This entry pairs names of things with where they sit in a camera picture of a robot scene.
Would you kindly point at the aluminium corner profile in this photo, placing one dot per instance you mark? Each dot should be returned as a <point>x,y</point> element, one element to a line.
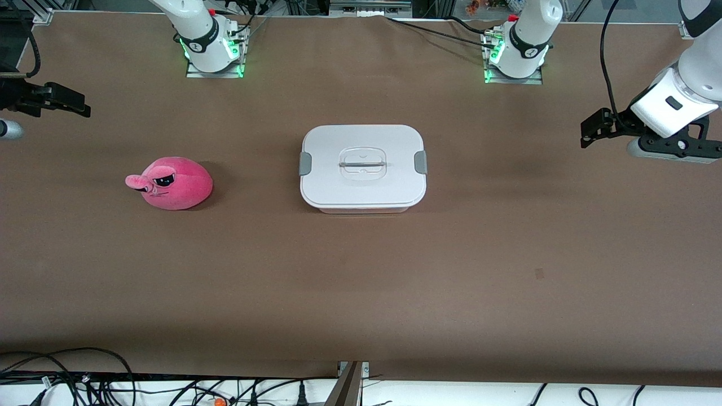
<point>687,29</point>
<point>42,17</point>

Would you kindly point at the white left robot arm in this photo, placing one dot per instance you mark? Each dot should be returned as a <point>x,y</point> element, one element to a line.
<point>530,34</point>

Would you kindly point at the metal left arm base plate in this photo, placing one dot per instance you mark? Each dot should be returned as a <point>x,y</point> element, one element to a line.
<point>536,79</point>

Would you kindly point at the black camera bracket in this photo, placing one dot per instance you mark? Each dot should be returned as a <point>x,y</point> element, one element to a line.
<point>14,96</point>
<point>685,144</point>

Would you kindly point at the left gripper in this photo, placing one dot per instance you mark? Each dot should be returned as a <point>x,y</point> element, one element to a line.
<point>622,122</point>

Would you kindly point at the clear plastic box base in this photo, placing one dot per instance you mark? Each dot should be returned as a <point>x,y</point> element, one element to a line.
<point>364,210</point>

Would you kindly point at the aluminium post with bracket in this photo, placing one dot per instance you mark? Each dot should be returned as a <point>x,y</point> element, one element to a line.
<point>347,389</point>

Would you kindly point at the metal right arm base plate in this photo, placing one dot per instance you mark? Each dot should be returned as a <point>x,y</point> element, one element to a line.
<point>240,53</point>

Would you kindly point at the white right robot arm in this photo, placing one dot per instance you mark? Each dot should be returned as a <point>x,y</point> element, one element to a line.
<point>197,25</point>

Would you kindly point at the black left camera bracket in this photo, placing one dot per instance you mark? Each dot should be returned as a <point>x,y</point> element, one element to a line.
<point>685,144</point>

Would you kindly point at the grey lid latch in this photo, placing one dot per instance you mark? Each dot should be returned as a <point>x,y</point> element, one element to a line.
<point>305,163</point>
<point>421,162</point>

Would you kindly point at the black right camera bracket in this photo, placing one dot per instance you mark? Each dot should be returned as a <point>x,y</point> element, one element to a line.
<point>14,96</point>

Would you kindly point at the pink plush toy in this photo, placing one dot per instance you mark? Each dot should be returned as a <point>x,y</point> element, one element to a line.
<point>177,186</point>

